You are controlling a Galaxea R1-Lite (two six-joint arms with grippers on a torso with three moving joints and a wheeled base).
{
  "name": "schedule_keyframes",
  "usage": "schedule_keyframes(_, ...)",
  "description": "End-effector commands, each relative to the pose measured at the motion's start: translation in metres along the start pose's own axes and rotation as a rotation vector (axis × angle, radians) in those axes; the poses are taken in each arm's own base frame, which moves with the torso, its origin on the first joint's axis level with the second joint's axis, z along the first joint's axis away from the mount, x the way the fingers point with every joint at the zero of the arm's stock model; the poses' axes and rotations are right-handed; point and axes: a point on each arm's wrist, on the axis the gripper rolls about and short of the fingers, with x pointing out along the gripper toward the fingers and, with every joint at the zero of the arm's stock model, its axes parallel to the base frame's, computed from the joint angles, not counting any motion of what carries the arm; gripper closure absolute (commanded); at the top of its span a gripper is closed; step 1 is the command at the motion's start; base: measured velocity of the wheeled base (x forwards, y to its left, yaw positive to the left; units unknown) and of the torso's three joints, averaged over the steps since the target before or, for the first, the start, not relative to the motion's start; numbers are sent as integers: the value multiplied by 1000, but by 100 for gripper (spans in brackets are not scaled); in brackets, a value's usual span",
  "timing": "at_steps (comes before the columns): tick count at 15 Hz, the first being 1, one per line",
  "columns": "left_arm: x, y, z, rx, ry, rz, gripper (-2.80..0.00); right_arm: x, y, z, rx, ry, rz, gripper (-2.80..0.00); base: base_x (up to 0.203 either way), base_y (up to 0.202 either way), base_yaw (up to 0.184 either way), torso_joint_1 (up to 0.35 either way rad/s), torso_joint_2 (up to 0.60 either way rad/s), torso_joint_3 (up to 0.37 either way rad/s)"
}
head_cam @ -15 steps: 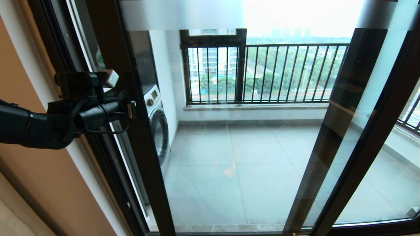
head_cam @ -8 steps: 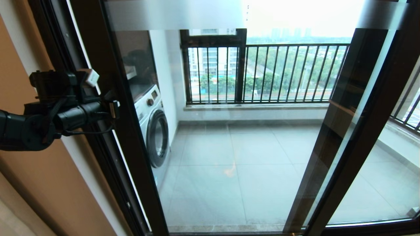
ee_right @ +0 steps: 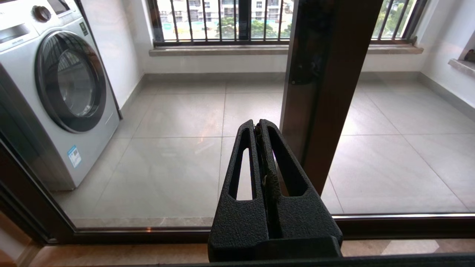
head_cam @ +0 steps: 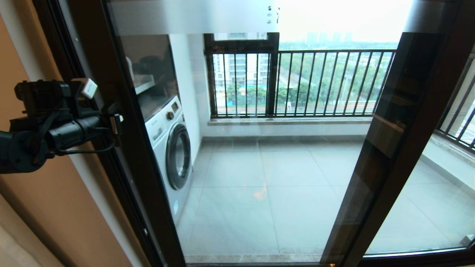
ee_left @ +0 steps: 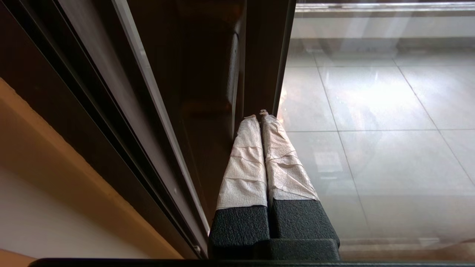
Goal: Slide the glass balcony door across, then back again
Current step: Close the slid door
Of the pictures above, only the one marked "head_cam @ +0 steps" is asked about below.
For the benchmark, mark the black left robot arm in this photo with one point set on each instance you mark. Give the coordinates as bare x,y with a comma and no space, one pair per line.
22,152

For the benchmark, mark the white shelf board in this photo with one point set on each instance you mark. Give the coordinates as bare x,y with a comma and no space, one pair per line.
144,83

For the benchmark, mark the dark framed sliding glass door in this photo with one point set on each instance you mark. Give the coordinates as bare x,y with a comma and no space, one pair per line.
105,55

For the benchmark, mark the grey stone window sill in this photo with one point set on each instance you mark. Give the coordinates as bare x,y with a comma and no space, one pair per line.
289,121
445,148

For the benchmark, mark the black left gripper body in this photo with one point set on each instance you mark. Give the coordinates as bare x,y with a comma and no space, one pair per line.
78,131

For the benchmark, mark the white front-load washing machine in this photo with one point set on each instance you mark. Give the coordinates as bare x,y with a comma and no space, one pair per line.
174,155

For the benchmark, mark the black metal balcony railing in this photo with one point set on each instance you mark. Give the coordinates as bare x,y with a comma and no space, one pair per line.
460,118
334,51

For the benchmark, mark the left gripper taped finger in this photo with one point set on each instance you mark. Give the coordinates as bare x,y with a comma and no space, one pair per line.
115,124

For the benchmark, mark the dark framed glass door panel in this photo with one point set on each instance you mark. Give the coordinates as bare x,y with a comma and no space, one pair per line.
365,163

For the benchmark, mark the brown cabinet back panel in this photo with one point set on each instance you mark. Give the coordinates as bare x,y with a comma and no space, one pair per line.
156,48

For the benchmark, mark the black window frame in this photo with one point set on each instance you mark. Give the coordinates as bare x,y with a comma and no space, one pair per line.
272,74

